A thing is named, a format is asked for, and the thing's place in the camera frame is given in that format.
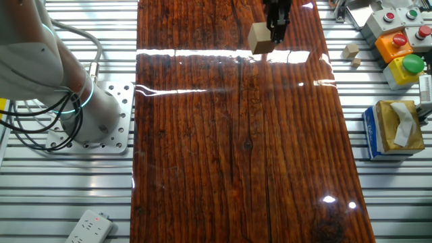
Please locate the glossy brown wood-grain board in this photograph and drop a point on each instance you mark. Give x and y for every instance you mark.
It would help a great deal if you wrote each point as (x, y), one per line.
(202, 152)

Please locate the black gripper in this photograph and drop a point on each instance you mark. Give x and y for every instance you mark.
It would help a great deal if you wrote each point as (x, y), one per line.
(278, 3)

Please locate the white tissue sheet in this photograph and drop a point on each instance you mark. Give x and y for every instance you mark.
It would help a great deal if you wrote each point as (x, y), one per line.
(403, 128)

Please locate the grey box red mushroom button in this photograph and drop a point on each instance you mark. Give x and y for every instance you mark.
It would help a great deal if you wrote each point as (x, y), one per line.
(423, 32)

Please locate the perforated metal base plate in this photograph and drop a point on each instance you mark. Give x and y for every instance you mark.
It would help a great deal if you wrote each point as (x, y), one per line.
(123, 101)

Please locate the silver vented device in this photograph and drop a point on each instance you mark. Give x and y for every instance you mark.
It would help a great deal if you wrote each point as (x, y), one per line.
(426, 87)

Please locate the yellow box green button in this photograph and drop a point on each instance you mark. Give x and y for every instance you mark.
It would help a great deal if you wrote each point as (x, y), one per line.
(400, 74)

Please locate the small wooden cube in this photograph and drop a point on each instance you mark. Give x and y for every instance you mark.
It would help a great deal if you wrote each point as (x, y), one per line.
(351, 50)

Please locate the grey box small red button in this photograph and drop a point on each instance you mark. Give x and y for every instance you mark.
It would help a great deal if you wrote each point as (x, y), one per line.
(381, 23)

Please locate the tiny wooden cube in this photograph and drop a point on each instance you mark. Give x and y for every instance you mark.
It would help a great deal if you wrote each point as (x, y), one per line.
(355, 62)

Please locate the gold tissue box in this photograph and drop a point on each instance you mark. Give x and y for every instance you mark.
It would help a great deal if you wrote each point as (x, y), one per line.
(388, 128)

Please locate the blue white tissue pack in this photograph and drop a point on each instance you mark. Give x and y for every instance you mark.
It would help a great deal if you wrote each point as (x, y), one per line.
(371, 135)

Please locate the colourful Mondrian pattern cloth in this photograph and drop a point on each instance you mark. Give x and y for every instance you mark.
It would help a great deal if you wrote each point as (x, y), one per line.
(2, 108)

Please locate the light wooden cube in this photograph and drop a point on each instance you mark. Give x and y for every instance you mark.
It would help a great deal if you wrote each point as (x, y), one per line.
(259, 38)

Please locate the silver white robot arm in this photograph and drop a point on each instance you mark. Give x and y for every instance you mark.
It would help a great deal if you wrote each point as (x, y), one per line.
(33, 67)

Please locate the white power strip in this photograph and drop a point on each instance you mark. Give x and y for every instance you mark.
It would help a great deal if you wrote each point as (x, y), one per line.
(89, 227)

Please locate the orange box red button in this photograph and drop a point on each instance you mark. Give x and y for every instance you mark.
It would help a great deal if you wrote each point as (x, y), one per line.
(391, 49)

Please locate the grey box green button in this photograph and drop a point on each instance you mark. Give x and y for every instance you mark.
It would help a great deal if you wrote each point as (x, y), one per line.
(411, 14)

